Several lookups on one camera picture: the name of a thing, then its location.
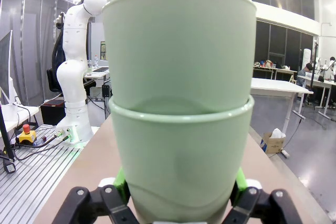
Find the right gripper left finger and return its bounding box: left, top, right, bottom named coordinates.
left=54, top=167, right=140, bottom=224

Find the black stand pole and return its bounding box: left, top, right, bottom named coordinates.
left=0, top=103, right=15, bottom=162

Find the long white background table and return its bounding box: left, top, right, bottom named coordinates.
left=296, top=74, right=336, bottom=116

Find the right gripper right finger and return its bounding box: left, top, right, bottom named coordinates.
left=223, top=167, right=310, bottom=224

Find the black floor cable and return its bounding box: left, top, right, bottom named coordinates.
left=285, top=118, right=304, bottom=153

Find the seated person in dark top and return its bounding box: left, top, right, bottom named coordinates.
left=296, top=62, right=316, bottom=104

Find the black plug adapter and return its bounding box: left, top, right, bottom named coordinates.
left=3, top=155, right=17, bottom=175

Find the grey connector cable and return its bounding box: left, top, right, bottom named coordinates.
left=13, top=129, right=72, bottom=162

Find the yellow emergency stop box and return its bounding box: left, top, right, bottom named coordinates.
left=16, top=123, right=37, bottom=145

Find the aluminium slotted mounting plate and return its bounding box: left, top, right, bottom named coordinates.
left=0, top=125, right=100, bottom=224

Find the brown cardboard box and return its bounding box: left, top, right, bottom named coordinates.
left=260, top=132, right=286, bottom=154

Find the black box with red trim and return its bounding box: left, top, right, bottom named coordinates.
left=40, top=99, right=66, bottom=126

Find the light green plastic cup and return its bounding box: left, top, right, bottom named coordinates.
left=101, top=0, right=257, bottom=116
left=109, top=95, right=255, bottom=222

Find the monitor with white stand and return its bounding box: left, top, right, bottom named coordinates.
left=0, top=30, right=17, bottom=104

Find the white desk with keyboard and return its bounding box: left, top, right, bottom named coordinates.
left=83, top=65, right=111, bottom=104

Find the white table with slim legs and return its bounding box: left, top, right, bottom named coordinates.
left=250, top=77, right=314, bottom=159

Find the crumpled white paper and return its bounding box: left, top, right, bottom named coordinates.
left=270, top=127, right=286, bottom=139

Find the black corrugated cable hose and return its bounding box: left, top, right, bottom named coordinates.
left=51, top=11, right=66, bottom=96

